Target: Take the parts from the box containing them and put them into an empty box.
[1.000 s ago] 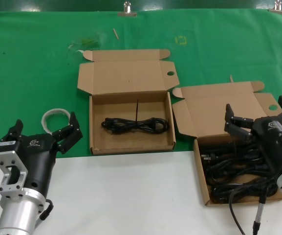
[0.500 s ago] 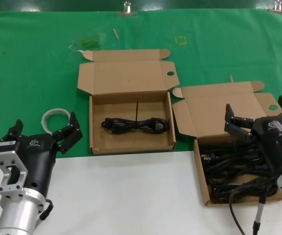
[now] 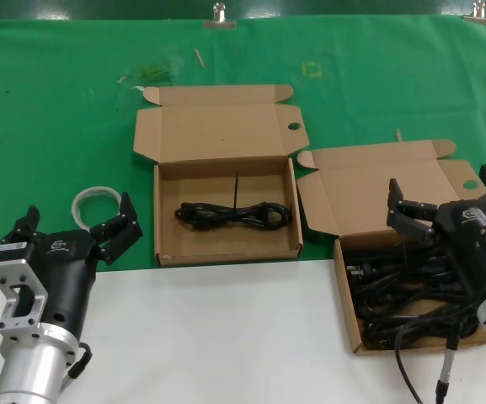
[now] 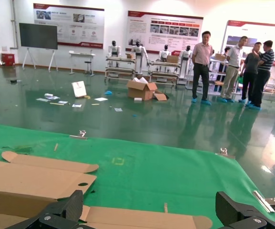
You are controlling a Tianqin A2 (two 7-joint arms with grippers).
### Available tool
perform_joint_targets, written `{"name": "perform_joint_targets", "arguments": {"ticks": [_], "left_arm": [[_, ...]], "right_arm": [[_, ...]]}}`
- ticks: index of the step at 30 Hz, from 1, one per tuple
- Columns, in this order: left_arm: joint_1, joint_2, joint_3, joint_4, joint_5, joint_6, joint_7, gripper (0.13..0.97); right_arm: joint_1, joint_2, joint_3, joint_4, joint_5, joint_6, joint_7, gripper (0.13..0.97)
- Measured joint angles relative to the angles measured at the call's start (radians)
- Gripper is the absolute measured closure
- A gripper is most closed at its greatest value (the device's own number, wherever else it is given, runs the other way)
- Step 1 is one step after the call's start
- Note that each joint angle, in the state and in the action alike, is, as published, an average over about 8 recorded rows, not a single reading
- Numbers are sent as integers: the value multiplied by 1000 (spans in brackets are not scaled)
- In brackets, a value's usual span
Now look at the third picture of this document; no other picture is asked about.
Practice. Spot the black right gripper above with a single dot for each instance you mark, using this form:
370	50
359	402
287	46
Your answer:
472	244

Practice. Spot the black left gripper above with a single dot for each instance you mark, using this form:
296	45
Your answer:
65	273

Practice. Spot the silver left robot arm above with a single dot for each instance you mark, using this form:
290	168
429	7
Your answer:
32	366

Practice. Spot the empty open cardboard box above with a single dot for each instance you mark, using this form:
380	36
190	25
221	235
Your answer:
221	126

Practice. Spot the clear tape roll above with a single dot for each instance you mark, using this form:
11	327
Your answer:
95	191

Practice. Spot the green table mat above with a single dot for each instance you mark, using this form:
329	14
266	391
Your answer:
57	126

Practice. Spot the clear plastic wrapper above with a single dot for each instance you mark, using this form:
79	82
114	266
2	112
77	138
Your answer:
152	71

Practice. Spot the metal binder clip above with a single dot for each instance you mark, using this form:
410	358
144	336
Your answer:
480	17
219	23

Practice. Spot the small wooden stick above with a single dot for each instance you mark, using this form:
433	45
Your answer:
200	57

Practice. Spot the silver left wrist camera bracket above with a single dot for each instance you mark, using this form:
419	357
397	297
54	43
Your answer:
6	273

